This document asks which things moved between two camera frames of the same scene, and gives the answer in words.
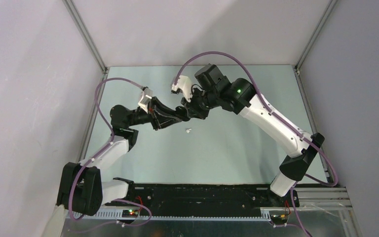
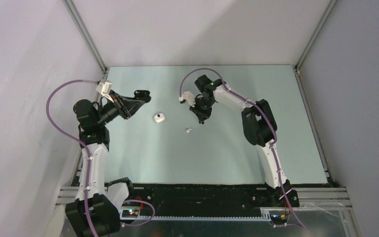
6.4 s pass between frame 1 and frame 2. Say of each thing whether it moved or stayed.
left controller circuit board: stayed
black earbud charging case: moved
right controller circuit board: stayed
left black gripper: moved
